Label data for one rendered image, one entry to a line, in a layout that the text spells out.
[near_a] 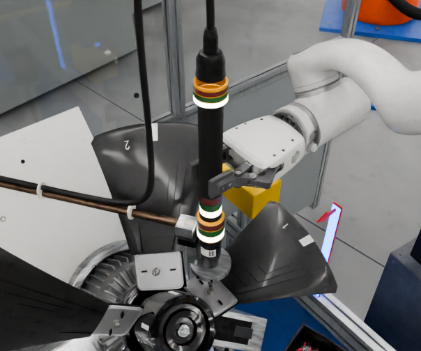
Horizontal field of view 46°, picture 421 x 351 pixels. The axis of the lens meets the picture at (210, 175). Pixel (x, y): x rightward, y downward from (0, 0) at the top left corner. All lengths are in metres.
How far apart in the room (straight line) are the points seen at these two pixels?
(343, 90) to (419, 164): 2.40
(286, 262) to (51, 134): 0.54
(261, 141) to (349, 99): 0.18
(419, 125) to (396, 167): 2.43
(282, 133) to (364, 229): 2.00
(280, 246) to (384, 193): 1.97
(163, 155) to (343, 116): 0.31
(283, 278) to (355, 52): 0.45
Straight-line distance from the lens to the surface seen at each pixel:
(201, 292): 0.93
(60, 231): 1.05
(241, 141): 0.74
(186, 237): 0.81
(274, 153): 0.73
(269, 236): 1.03
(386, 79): 0.74
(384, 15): 4.59
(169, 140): 0.88
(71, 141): 1.07
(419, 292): 1.40
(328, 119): 0.80
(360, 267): 2.56
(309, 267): 1.02
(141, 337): 0.87
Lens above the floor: 1.96
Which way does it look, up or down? 43 degrees down
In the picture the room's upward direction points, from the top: straight up
